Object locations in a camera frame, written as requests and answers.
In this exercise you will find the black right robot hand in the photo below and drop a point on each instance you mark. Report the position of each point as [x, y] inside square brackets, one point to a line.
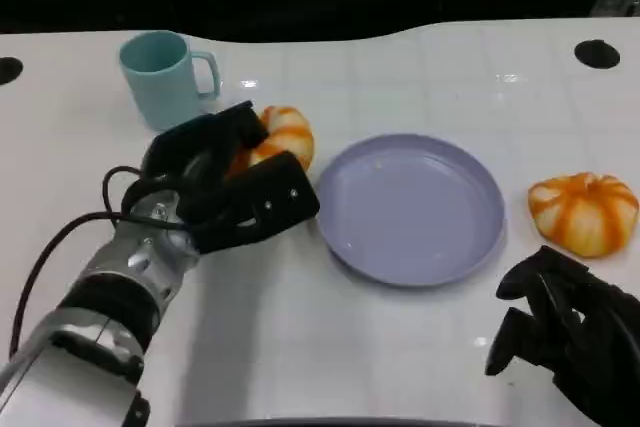
[600, 342]

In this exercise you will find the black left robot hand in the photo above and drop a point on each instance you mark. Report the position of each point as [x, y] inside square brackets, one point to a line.
[190, 152]

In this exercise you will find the orange white toy bread roll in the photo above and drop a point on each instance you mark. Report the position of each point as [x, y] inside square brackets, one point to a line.
[582, 217]
[290, 139]

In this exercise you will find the pale green mug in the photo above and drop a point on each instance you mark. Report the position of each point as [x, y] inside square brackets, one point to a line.
[162, 87]

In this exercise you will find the black table grommet hole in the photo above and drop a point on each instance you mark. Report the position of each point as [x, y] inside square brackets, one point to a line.
[596, 54]
[8, 70]

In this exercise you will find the lilac plate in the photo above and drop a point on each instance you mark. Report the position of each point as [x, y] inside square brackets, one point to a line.
[410, 207]

